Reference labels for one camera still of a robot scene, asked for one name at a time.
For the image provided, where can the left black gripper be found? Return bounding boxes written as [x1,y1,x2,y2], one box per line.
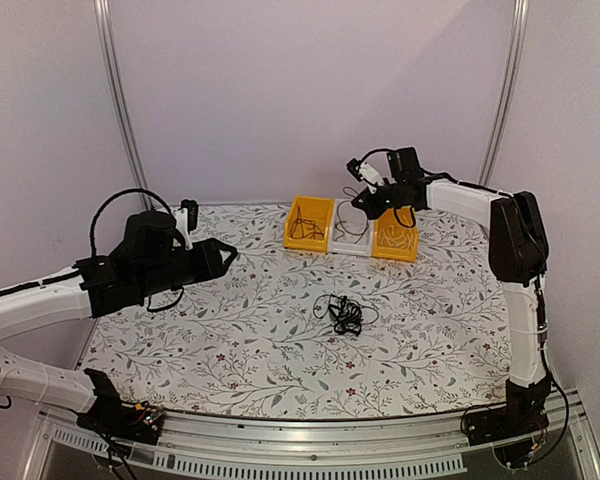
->
[138,237,237,299]

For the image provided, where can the aluminium frame post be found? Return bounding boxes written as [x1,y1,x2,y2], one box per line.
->
[93,0,149,190]
[478,0,530,186]

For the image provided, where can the right aluminium frame post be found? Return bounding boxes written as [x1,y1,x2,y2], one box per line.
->
[478,0,530,186]

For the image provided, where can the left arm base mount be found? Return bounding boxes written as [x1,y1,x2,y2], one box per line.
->
[77,368,164,445]

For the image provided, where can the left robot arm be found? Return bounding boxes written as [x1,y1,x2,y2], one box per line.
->
[0,211,238,434]

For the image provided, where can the front aluminium rail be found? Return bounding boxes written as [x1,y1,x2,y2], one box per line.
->
[23,390,600,479]

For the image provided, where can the left aluminium frame post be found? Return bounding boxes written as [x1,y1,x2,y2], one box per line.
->
[93,0,149,190]

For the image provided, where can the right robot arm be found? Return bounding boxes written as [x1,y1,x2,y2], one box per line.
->
[347,147,553,445]

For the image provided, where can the white translucent plastic bin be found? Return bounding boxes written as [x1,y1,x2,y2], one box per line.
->
[327,199,374,257]

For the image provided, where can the small yellow plastic bin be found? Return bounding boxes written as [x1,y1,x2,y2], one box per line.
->
[372,206,420,262]

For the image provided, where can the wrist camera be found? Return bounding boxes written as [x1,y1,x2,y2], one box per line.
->
[172,199,199,250]
[346,158,385,193]

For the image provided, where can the black cables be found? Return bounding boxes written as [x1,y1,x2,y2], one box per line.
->
[312,293,381,339]

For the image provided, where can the white cable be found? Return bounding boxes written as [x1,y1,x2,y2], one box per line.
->
[377,219,411,251]
[379,214,417,250]

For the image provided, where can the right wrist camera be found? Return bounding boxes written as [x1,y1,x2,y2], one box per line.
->
[346,158,385,193]

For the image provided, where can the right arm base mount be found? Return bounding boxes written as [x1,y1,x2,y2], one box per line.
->
[460,392,549,470]

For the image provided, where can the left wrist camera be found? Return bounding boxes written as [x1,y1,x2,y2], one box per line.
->
[172,199,199,250]

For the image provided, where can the large yellow plastic bin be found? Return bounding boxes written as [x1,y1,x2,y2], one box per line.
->
[283,195,335,253]

